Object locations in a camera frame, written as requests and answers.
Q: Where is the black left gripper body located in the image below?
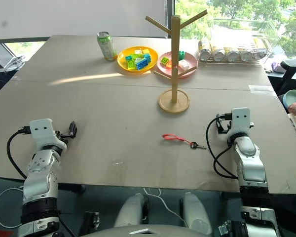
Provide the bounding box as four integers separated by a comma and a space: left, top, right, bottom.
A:
54, 130, 70, 145

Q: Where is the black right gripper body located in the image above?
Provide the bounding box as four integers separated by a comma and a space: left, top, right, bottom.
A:
221, 117, 233, 135

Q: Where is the clear tape strip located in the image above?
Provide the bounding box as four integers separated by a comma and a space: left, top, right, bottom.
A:
248, 84, 275, 93

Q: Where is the wooden tree hanger stand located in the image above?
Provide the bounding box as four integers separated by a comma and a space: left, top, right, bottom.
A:
145, 9, 209, 114

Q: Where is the silver-topped yellow drink can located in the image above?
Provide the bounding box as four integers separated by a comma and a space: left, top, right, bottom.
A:
253, 49, 266, 60
198, 47, 212, 62
240, 49, 254, 62
212, 48, 225, 62
225, 49, 239, 62

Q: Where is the pink plate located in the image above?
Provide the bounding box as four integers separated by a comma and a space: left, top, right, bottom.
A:
156, 51, 199, 79

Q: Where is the teal bowl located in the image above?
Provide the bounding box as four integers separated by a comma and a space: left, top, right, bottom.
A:
283, 89, 296, 112

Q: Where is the purple bag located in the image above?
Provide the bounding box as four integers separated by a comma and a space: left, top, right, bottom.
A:
271, 61, 283, 73

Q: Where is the yellow plate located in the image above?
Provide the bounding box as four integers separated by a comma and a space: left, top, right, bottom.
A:
116, 45, 159, 73

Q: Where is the black office chair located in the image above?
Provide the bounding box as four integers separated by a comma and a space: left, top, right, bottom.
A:
267, 60, 296, 97

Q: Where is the white right robot leg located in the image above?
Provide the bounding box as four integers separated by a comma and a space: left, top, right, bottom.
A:
179, 192, 213, 235

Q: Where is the white robot leg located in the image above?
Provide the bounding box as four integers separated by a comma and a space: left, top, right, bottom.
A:
113, 193, 149, 228
179, 192, 213, 235

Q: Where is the white device on side desk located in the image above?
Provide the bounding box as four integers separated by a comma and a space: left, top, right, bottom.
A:
1, 55, 26, 73

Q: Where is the green drink can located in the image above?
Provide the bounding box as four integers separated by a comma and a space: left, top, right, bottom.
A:
96, 31, 118, 62

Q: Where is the clear can dispenser rack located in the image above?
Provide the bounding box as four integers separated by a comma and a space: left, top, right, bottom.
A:
198, 17, 281, 64

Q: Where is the large blue toy brick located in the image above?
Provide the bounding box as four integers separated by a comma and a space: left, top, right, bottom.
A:
135, 58, 150, 72

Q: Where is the white left robot leg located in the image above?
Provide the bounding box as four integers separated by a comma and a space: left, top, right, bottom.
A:
113, 193, 149, 228

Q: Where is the grey robot torso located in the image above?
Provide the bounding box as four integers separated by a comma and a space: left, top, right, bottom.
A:
78, 224, 214, 237

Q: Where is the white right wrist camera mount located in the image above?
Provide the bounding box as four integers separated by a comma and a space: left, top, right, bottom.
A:
227, 107, 255, 139

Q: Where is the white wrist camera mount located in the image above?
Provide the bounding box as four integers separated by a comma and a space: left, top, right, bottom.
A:
227, 107, 255, 139
29, 118, 68, 151

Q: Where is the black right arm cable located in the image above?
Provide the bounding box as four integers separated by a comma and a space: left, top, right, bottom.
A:
206, 113, 239, 180

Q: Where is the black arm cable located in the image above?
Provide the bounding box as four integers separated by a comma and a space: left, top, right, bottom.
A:
206, 113, 239, 180
6, 126, 32, 180

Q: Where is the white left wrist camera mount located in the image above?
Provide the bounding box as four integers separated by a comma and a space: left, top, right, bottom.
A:
29, 118, 68, 151

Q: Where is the key with red strap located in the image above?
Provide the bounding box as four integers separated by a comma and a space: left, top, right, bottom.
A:
162, 133, 208, 151

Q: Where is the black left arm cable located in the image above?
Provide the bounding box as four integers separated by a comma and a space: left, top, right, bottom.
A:
6, 126, 32, 180

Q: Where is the white looped cable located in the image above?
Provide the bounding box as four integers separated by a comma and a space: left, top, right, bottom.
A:
0, 187, 24, 229

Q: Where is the white cable under table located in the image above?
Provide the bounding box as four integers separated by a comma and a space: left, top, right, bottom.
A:
143, 187, 188, 228

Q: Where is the dark window frame post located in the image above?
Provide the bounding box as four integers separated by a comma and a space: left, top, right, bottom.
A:
166, 0, 176, 39

